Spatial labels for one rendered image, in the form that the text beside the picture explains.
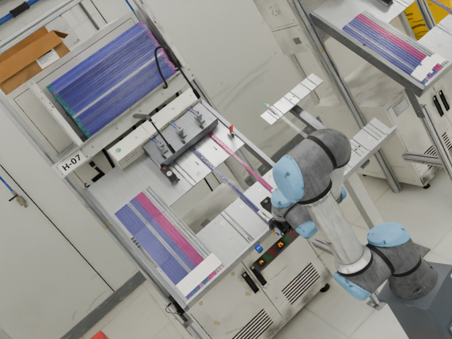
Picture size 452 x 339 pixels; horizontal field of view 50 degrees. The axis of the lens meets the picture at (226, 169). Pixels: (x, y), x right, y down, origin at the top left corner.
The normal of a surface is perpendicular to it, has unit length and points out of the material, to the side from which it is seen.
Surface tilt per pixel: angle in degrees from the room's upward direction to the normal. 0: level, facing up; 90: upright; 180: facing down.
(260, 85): 90
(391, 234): 7
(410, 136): 90
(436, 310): 90
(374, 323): 0
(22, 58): 80
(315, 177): 94
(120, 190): 44
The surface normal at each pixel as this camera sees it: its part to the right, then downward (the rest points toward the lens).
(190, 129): -0.10, -0.47
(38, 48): 0.31, -0.11
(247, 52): 0.41, 0.13
